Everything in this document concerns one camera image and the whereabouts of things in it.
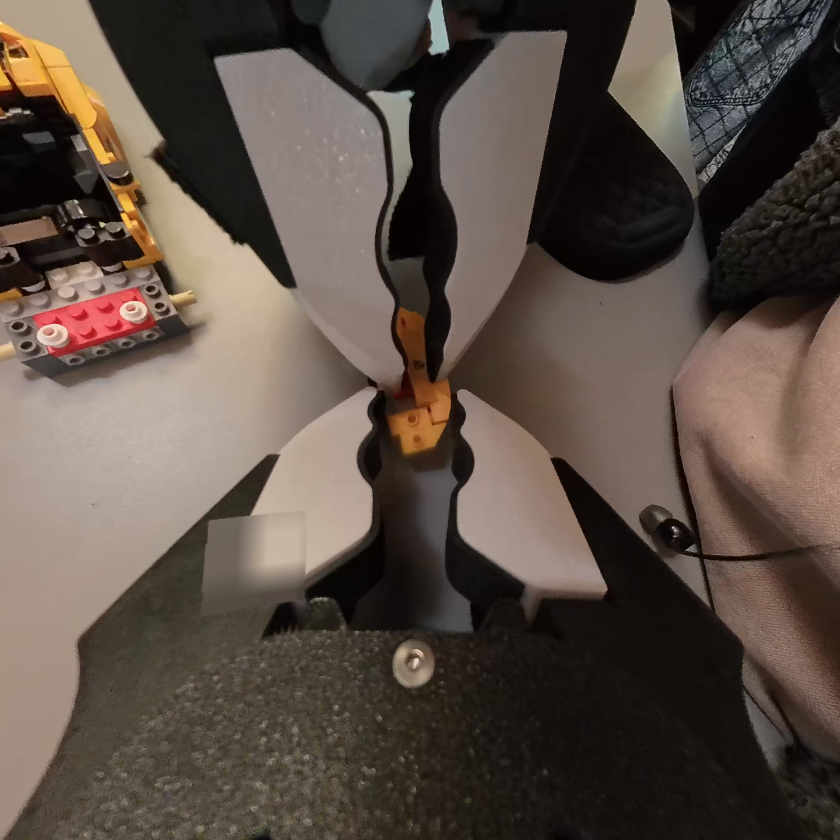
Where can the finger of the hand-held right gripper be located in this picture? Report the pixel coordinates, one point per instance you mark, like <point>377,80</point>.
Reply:
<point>505,158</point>
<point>309,184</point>

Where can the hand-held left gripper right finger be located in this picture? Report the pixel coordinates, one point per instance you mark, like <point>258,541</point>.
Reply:
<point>525,519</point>

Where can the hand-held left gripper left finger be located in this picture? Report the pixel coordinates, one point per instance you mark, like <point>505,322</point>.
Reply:
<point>322,486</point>

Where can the orange arch lego piece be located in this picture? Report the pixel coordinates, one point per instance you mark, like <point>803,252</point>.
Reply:
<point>414,348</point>

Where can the yellow lego car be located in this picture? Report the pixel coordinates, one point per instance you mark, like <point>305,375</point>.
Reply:
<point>79,236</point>

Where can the beige garment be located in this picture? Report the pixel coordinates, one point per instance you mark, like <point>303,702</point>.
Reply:
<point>775,525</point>

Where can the plaid cloth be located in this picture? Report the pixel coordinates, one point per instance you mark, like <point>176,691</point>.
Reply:
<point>755,72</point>

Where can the dark fleece jacket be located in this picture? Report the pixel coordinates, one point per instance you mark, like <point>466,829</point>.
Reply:
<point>788,223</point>

